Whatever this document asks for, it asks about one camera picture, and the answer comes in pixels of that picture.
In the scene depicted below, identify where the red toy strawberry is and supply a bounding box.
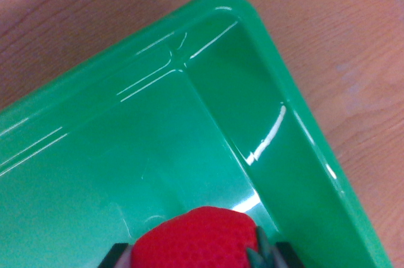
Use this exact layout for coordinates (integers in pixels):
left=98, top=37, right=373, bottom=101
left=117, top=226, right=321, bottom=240
left=126, top=206, right=273, bottom=268

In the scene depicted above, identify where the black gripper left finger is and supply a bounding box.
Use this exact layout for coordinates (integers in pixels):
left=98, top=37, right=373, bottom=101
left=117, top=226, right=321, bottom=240
left=100, top=242, right=133, bottom=268

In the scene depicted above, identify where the green plastic bin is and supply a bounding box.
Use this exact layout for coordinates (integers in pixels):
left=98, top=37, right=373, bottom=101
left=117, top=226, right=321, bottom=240
left=0, top=0, right=393, bottom=268

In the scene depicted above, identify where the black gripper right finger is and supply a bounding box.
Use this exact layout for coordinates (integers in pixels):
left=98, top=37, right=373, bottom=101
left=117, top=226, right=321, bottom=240
left=273, top=241, right=307, bottom=268

